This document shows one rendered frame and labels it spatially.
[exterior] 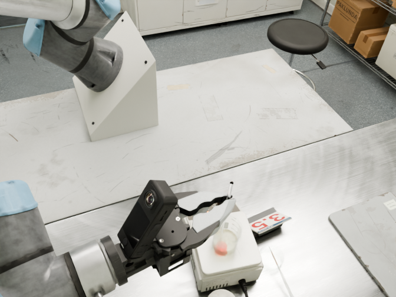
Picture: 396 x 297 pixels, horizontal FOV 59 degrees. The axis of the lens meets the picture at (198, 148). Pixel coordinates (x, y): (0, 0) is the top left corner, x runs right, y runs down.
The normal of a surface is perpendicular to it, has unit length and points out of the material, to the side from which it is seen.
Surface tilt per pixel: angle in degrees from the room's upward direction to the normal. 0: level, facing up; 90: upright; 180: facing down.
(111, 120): 90
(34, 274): 35
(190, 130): 0
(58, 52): 103
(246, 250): 0
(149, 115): 90
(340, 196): 0
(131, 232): 56
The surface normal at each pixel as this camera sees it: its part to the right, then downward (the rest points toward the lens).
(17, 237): 0.42, -0.32
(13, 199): 0.62, -0.43
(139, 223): -0.70, -0.10
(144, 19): 0.39, 0.69
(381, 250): 0.04, -0.68
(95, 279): 0.43, 0.03
